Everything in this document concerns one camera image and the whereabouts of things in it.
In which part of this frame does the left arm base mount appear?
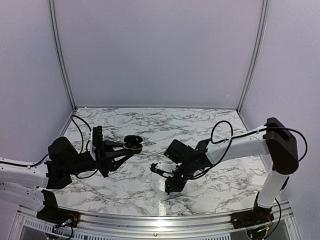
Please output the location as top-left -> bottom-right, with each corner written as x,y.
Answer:
36,189 -> 80,228

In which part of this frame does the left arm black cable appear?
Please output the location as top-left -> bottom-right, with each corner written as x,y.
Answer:
0,115 -> 100,180

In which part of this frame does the front aluminium rail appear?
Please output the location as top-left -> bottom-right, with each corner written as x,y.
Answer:
8,201 -> 301,240

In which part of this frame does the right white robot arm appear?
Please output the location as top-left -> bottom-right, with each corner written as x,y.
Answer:
164,117 -> 299,224

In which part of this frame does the left aluminium frame post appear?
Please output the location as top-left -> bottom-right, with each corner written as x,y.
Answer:
47,0 -> 77,111

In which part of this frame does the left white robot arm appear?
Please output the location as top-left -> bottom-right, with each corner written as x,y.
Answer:
0,125 -> 143,223

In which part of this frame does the aluminium frame post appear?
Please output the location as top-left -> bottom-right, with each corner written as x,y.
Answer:
236,0 -> 270,115
47,0 -> 77,111

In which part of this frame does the black earbud charging case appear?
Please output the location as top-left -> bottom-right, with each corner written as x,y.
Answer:
123,135 -> 143,150

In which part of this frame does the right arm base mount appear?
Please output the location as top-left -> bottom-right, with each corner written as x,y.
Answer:
230,193 -> 274,229

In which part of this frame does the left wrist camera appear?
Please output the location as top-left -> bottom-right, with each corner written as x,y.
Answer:
88,130 -> 96,161

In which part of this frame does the right aluminium frame post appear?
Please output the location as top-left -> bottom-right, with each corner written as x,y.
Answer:
236,0 -> 270,115

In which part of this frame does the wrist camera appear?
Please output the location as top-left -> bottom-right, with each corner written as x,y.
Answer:
88,130 -> 96,161
150,162 -> 177,178

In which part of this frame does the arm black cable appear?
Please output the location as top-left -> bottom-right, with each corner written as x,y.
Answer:
189,120 -> 309,181
0,115 -> 100,180

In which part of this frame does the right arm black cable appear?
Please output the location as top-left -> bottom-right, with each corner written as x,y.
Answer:
189,120 -> 309,181

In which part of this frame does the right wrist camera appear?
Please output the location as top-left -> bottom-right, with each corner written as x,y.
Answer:
150,162 -> 177,178

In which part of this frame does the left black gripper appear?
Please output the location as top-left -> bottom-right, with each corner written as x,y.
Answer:
65,140 -> 134,178

